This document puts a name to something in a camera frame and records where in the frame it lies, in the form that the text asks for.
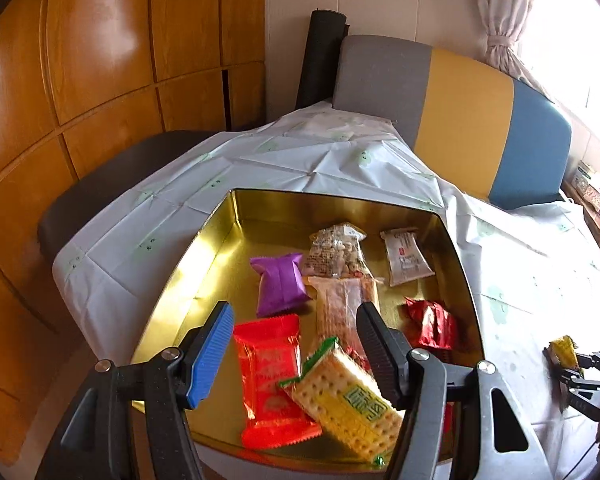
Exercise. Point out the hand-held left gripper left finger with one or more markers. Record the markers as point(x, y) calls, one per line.
point(210, 355)

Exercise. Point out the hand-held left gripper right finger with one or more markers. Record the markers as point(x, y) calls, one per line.
point(380, 355)

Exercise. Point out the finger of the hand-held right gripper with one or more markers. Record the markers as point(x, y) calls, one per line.
point(580, 386)
point(594, 360)

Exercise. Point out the gold and black snack packet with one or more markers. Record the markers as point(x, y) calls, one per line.
point(562, 352)

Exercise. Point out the crinkled red snack packet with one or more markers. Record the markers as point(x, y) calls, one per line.
point(432, 325)

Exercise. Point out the cracker packet with green ends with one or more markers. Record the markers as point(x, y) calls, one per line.
point(340, 405)

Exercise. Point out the clear rice cake packet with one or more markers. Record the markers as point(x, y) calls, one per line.
point(337, 305)

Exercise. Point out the gold metal tray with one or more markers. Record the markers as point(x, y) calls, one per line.
point(220, 280)

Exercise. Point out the white snack packet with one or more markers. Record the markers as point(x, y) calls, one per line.
point(407, 260)

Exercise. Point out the purple snack packet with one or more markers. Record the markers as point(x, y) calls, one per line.
point(280, 285)

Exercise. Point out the clear peanut packet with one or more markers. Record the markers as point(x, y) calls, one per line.
point(330, 255)

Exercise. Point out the patterned tissue box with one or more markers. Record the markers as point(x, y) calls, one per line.
point(587, 180)

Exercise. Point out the white printed plastic tablecloth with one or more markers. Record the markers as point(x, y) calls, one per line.
point(280, 160)

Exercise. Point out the grey yellow blue headboard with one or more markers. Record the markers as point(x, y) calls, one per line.
point(470, 110)

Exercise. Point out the black rolled mat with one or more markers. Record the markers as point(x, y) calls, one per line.
point(320, 50)

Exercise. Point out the wooden wardrobe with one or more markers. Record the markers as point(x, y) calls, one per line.
point(80, 60)

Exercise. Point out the window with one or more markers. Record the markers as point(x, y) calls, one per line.
point(570, 35)

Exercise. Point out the tied floral curtain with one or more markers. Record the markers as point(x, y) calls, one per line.
point(505, 10)

